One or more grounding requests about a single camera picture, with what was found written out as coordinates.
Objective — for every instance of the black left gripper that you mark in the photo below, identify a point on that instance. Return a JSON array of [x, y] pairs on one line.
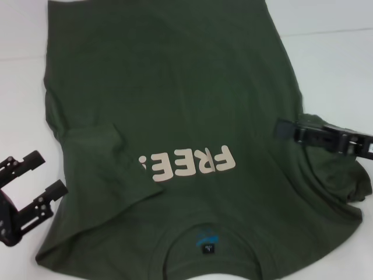
[[8, 224]]

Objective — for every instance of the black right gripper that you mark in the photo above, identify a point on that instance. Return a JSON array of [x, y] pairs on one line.
[[346, 143]]

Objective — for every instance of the dark green FREE t-shirt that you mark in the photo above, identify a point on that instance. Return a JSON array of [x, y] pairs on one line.
[[175, 73]]

